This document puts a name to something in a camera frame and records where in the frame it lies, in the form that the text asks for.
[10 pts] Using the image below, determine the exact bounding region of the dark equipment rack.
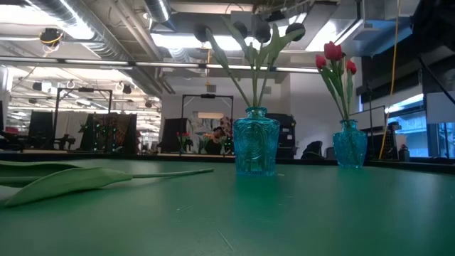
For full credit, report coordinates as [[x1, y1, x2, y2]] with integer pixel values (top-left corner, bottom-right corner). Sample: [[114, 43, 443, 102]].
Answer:
[[78, 112, 139, 154]]

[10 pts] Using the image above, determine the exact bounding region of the black office chair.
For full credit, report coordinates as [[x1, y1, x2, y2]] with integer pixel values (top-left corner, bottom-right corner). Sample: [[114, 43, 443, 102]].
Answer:
[[300, 140, 324, 161]]

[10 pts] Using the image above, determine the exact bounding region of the ceiling light strip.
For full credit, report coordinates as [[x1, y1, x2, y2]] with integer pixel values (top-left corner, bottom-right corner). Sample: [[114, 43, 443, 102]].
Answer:
[[0, 56, 321, 75]]

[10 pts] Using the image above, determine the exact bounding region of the black station frame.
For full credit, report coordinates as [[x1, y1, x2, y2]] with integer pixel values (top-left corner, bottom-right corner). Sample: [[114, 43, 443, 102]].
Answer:
[[53, 87, 114, 152], [180, 93, 235, 156]]

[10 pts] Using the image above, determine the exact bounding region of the blue glass vase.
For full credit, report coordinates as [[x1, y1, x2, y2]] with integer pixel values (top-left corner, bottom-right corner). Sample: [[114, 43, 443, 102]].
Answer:
[[332, 119, 369, 169], [232, 106, 281, 177]]

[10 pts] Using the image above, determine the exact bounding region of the yellow hanging cable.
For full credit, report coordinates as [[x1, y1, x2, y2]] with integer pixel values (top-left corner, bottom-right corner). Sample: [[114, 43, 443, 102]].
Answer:
[[378, 0, 402, 159]]

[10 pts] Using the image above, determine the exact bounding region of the white ventilation duct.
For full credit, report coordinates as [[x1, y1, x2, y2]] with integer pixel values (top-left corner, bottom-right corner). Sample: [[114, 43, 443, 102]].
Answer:
[[330, 0, 417, 58]]

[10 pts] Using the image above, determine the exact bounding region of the black cabinet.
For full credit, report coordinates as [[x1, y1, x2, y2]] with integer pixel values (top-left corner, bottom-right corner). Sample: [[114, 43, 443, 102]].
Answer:
[[266, 112, 298, 160]]

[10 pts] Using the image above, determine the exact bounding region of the black ceiling camera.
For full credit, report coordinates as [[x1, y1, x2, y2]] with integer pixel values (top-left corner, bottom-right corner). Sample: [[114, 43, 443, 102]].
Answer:
[[38, 27, 64, 47]]

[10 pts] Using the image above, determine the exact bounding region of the silver round air duct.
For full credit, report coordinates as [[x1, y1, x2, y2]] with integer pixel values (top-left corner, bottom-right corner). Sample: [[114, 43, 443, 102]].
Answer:
[[144, 0, 173, 23]]

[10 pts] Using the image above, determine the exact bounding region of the dark red artificial tulip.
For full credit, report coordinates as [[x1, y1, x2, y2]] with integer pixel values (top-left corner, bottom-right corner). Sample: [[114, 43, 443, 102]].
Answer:
[[2, 166, 215, 209]]

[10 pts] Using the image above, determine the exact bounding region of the green table mat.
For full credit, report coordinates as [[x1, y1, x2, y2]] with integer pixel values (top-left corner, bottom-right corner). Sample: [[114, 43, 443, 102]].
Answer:
[[0, 158, 455, 256]]

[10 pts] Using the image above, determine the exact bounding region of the black artificial tulip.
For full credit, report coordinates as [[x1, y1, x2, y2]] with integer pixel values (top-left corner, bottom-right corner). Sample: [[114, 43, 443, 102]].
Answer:
[[252, 16, 273, 109], [193, 23, 253, 109], [258, 22, 307, 109], [220, 16, 259, 109]]

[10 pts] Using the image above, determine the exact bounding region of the black monitor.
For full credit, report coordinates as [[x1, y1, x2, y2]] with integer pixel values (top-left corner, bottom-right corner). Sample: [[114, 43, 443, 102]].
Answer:
[[27, 110, 55, 143]]

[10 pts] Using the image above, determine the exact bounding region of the long spiral air duct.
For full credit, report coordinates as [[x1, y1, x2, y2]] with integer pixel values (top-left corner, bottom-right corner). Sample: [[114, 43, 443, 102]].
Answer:
[[21, 0, 168, 97]]

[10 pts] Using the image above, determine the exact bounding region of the person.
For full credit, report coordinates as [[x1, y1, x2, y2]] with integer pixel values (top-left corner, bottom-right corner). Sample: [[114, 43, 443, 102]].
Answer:
[[208, 126, 228, 156]]

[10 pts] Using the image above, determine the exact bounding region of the red flower bunch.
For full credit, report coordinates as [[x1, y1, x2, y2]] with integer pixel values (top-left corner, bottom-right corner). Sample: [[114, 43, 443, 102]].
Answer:
[[176, 130, 191, 154]]

